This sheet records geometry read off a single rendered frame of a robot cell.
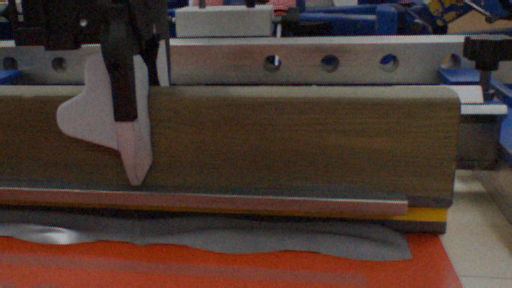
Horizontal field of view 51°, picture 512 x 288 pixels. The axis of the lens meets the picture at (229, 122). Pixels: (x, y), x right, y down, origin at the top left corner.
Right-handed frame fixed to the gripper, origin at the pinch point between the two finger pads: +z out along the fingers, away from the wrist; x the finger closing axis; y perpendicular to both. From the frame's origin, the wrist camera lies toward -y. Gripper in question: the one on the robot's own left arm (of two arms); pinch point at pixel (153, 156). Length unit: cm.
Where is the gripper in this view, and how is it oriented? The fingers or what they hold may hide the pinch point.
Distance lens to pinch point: 38.3
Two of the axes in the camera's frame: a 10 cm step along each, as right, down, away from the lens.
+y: -9.9, 0.0, 1.6
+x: -1.5, 2.9, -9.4
